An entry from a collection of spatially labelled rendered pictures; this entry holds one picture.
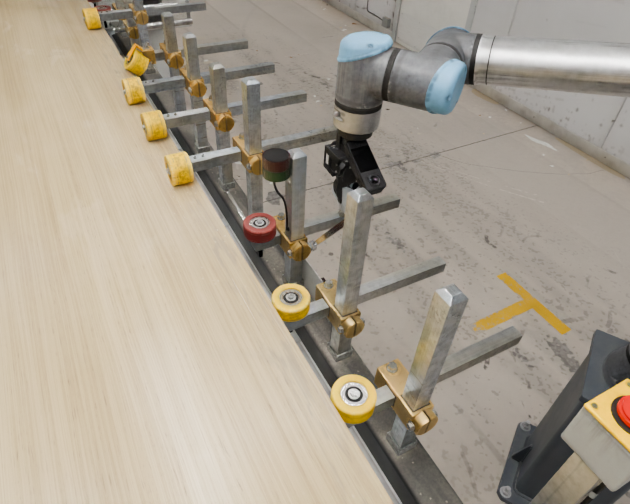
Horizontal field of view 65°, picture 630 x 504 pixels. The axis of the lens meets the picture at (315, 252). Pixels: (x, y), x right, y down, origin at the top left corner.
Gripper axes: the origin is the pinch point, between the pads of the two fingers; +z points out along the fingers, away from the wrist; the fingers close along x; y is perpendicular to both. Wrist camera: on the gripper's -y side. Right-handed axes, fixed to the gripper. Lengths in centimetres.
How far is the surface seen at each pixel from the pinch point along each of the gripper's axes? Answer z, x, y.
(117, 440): 10, 57, -25
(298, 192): -1.2, 7.8, 9.9
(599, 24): 25, -254, 123
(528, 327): 99, -105, 2
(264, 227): 9.5, 14.7, 13.5
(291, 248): 14.1, 9.8, 8.6
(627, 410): -24, 9, -64
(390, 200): 13.7, -23.4, 14.6
